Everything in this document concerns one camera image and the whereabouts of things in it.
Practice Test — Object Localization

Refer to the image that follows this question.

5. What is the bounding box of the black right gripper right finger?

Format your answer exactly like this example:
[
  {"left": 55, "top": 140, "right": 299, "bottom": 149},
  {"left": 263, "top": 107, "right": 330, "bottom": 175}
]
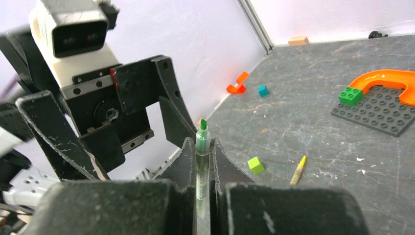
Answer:
[{"left": 210, "top": 138, "right": 370, "bottom": 235}]

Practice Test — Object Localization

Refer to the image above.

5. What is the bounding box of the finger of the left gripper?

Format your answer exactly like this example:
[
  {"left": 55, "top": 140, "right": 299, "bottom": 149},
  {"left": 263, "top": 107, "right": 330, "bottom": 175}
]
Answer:
[
  {"left": 15, "top": 91, "right": 109, "bottom": 181},
  {"left": 152, "top": 55, "right": 196, "bottom": 148}
]

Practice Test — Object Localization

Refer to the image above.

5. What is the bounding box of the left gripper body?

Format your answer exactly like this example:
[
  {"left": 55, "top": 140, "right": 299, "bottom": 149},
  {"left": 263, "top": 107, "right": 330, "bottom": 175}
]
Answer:
[{"left": 63, "top": 57, "right": 156, "bottom": 172}]

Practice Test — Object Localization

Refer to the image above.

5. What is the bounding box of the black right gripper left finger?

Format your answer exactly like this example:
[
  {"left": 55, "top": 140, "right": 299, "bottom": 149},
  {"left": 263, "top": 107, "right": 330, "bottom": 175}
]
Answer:
[{"left": 24, "top": 138, "right": 197, "bottom": 235}]

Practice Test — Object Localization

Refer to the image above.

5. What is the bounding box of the green highlighter pen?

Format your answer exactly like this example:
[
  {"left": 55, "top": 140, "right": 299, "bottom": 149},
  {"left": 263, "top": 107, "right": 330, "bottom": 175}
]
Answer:
[{"left": 195, "top": 119, "right": 210, "bottom": 218}]

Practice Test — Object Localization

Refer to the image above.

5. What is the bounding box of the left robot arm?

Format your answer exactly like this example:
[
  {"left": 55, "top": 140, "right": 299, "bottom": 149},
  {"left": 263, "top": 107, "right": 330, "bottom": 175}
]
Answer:
[{"left": 0, "top": 28, "right": 196, "bottom": 235}]

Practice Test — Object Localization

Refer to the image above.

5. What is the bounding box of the yellow highlighter pen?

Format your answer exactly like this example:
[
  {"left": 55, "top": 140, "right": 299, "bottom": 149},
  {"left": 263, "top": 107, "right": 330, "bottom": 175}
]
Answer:
[{"left": 289, "top": 155, "right": 307, "bottom": 185}]

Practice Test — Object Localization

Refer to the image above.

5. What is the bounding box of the lime green cube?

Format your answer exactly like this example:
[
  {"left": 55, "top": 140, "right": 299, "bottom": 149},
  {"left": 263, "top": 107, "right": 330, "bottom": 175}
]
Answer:
[{"left": 247, "top": 157, "right": 265, "bottom": 174}]

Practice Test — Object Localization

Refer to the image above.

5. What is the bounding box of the orange curved block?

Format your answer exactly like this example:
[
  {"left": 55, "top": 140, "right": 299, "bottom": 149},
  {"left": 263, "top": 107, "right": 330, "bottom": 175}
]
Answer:
[{"left": 226, "top": 84, "right": 246, "bottom": 94}]

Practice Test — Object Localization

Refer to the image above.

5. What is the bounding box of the small teal cube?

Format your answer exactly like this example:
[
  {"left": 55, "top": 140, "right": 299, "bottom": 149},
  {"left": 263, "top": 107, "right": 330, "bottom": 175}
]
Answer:
[{"left": 258, "top": 85, "right": 270, "bottom": 97}]

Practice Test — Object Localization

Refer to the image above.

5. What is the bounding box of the green lego brick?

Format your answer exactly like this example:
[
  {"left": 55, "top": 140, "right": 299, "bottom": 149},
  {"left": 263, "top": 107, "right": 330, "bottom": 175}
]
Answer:
[{"left": 338, "top": 87, "right": 364, "bottom": 106}]

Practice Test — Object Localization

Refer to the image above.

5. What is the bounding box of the dark grey lego baseplate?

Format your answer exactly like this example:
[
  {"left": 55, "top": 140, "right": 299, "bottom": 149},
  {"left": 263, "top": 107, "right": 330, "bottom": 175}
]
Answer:
[{"left": 331, "top": 86, "right": 415, "bottom": 137}]

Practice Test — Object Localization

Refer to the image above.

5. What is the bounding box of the orange arch block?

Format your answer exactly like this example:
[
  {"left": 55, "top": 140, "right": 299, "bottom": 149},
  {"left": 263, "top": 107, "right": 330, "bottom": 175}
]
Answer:
[{"left": 349, "top": 69, "right": 415, "bottom": 106}]

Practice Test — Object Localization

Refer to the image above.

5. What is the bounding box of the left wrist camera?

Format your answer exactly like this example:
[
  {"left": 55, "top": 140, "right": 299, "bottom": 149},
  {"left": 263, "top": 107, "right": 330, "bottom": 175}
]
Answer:
[{"left": 29, "top": 0, "right": 120, "bottom": 88}]

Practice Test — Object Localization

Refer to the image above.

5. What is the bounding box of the wooden block at wall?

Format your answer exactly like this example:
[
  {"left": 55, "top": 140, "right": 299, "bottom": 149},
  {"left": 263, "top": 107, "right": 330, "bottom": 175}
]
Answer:
[{"left": 288, "top": 37, "right": 309, "bottom": 46}]

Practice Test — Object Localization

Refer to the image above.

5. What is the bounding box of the black small object at wall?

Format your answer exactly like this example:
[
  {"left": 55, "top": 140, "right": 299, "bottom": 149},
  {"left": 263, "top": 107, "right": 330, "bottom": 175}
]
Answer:
[{"left": 368, "top": 31, "right": 389, "bottom": 39}]

